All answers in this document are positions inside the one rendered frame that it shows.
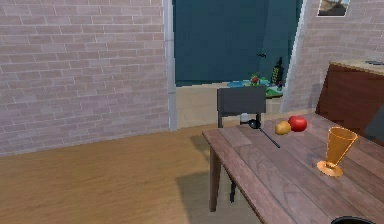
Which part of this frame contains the dark grey chair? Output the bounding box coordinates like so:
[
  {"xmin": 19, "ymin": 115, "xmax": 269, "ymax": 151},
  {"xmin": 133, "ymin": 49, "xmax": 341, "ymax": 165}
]
[{"xmin": 216, "ymin": 85, "xmax": 267, "ymax": 204}]

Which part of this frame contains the black ladle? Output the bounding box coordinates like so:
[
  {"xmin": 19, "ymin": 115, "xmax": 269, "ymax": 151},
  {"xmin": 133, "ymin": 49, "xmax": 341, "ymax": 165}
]
[{"xmin": 248, "ymin": 119, "xmax": 281, "ymax": 149}]

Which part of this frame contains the green low table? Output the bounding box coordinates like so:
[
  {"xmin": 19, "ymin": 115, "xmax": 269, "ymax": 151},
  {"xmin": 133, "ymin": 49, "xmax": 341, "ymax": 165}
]
[{"xmin": 227, "ymin": 78, "xmax": 284, "ymax": 100}]

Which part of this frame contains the yellow potato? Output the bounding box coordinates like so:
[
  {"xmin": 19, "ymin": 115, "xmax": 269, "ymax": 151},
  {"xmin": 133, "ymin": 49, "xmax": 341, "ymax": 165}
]
[{"xmin": 274, "ymin": 120, "xmax": 292, "ymax": 136}]

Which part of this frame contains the black bottle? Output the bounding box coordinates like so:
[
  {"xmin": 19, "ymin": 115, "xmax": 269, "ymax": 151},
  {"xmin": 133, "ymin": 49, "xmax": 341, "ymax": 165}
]
[{"xmin": 271, "ymin": 56, "xmax": 285, "ymax": 86}]

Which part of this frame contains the red apple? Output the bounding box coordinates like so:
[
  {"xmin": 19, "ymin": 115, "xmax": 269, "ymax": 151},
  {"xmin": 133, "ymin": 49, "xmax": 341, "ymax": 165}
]
[{"xmin": 287, "ymin": 115, "xmax": 308, "ymax": 133}]

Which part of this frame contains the brown wooden table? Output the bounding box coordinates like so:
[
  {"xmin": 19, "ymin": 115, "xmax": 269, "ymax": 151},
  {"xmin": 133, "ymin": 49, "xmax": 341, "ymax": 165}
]
[{"xmin": 201, "ymin": 112, "xmax": 384, "ymax": 224}]

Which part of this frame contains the teal room door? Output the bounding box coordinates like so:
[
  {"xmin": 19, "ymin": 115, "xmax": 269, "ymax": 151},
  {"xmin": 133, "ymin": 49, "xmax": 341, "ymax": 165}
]
[{"xmin": 256, "ymin": 0, "xmax": 304, "ymax": 84}]

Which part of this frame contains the orange cone glass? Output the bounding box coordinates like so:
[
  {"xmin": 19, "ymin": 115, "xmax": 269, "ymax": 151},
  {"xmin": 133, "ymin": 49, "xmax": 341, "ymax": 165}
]
[{"xmin": 316, "ymin": 126, "xmax": 359, "ymax": 178}]

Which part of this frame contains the brown wooden cupboard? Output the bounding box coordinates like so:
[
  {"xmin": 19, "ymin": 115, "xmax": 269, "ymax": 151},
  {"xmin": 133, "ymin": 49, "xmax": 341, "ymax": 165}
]
[{"xmin": 315, "ymin": 59, "xmax": 384, "ymax": 147}]

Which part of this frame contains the black round dish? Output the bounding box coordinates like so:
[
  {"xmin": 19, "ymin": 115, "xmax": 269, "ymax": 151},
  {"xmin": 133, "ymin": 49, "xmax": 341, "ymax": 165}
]
[{"xmin": 330, "ymin": 216, "xmax": 378, "ymax": 224}]

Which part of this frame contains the framed wall picture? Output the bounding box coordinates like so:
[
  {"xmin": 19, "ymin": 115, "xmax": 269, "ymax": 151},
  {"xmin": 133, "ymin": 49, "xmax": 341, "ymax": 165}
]
[{"xmin": 316, "ymin": 0, "xmax": 351, "ymax": 18}]

